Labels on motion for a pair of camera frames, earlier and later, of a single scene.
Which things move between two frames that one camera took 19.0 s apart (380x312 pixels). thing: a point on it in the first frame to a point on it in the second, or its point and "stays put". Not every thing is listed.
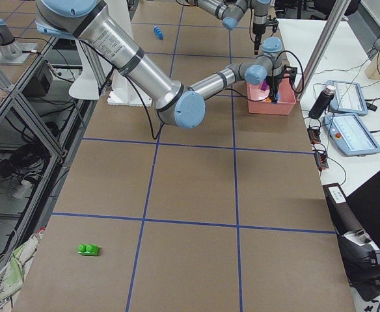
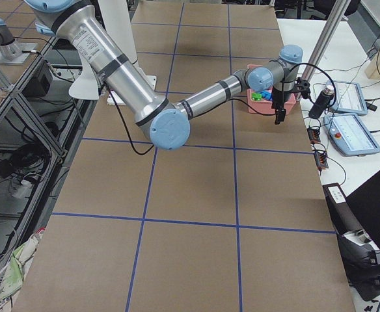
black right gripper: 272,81 to 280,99
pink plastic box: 286,98 stays put
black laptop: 375,205 stays put
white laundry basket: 0,292 stays put
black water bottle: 322,102 stays put
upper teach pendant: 348,97 stays put
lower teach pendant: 351,136 stays put
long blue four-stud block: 159,32 to 267,95
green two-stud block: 88,249 to 256,96
